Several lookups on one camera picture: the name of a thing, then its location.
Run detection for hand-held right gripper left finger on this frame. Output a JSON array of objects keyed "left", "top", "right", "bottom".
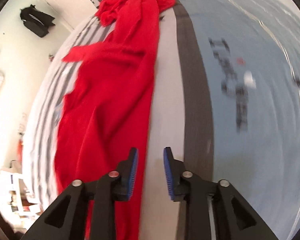
[{"left": 27, "top": 147, "right": 139, "bottom": 240}]

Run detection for bed with striped star sheet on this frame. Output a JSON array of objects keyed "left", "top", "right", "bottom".
[{"left": 22, "top": 0, "right": 300, "bottom": 240}]

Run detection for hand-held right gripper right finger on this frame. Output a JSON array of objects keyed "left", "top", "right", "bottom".
[{"left": 163, "top": 146, "right": 278, "bottom": 240}]

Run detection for white printed box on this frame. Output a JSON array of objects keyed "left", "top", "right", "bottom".
[{"left": 0, "top": 159, "right": 41, "bottom": 217}]

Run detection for black jacket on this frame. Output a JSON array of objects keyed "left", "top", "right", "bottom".
[{"left": 20, "top": 4, "right": 56, "bottom": 38}]

